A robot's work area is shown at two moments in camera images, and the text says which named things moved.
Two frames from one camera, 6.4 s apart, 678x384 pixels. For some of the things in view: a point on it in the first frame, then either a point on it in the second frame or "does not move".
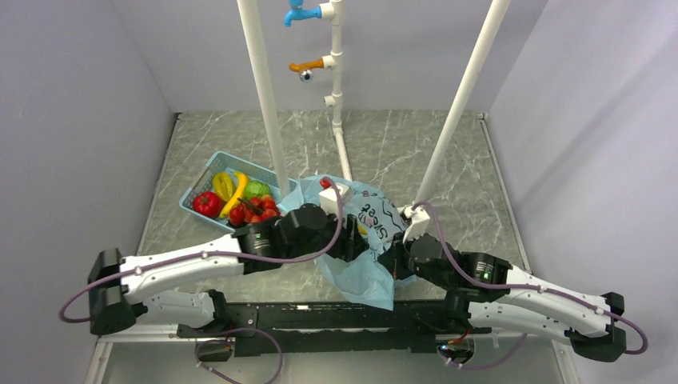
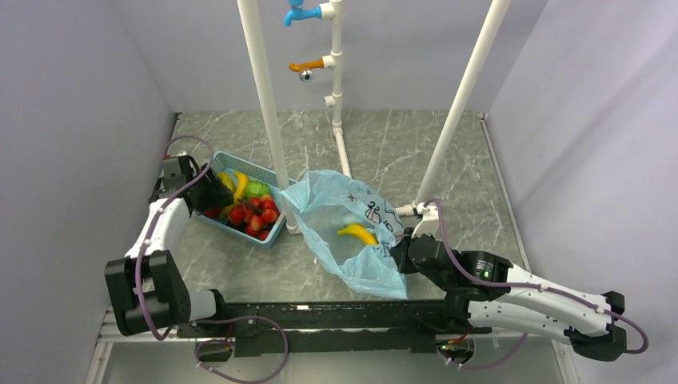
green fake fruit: [256, 189] does not move
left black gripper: [350, 242] to [217, 192]
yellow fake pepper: [224, 185] does not move
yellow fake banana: [241, 186] does not move
